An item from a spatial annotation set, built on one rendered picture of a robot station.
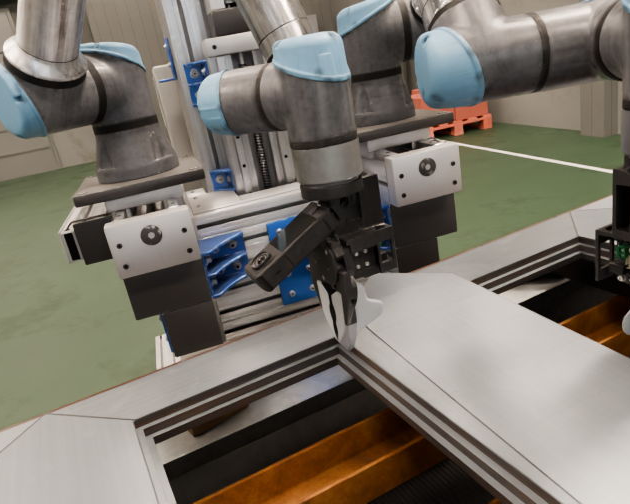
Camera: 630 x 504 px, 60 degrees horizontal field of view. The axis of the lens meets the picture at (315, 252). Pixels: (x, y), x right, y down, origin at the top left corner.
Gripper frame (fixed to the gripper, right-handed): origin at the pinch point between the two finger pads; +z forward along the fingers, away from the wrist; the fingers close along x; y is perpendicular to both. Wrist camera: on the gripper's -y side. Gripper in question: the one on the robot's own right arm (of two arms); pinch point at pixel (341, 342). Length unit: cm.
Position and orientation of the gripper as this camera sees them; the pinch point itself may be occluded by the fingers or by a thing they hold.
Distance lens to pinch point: 68.0
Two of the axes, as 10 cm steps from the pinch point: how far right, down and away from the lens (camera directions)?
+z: 1.7, 9.3, 3.3
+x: -4.4, -2.3, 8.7
